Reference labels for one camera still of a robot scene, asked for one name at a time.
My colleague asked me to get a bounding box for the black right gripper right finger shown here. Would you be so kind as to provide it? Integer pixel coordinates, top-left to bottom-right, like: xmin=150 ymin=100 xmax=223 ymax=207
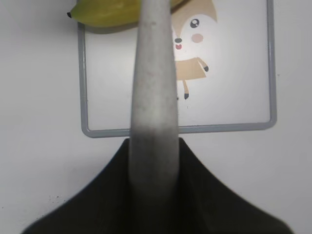
xmin=178 ymin=138 xmax=292 ymax=234

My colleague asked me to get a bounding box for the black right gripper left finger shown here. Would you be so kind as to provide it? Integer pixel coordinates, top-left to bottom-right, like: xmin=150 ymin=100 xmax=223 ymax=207
xmin=23 ymin=139 xmax=132 ymax=234

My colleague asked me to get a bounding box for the white-handled kitchen knife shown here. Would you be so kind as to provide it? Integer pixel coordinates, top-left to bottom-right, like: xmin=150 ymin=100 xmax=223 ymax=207
xmin=129 ymin=0 xmax=179 ymax=195

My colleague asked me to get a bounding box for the yellow plastic banana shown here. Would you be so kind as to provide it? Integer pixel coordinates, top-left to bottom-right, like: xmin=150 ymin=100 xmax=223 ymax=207
xmin=66 ymin=0 xmax=189 ymax=28

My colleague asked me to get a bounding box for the white grey-rimmed cutting board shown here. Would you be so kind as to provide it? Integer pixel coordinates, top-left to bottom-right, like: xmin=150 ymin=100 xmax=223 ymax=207
xmin=78 ymin=0 xmax=277 ymax=138

